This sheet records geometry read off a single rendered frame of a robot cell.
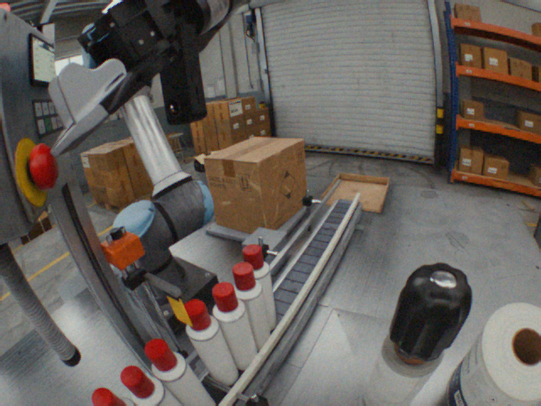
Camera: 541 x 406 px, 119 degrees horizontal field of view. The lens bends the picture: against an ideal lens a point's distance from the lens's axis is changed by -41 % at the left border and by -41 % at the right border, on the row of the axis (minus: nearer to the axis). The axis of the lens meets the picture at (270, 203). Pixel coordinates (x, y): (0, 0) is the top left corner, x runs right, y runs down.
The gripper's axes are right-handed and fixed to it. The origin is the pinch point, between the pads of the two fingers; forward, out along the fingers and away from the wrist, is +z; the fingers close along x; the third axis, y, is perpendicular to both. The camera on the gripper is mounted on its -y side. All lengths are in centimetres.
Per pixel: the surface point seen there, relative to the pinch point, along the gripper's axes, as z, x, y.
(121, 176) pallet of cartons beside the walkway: -96, -297, -147
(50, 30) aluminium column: -10.9, -12.3, 11.7
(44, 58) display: -6.2, -7.5, 8.2
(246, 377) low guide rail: 13.6, 4.0, -40.4
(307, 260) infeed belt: -19, -1, -63
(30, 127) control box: 0.5, -3.2, 3.8
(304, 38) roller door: -426, -147, -158
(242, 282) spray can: -1.5, 1.2, -31.2
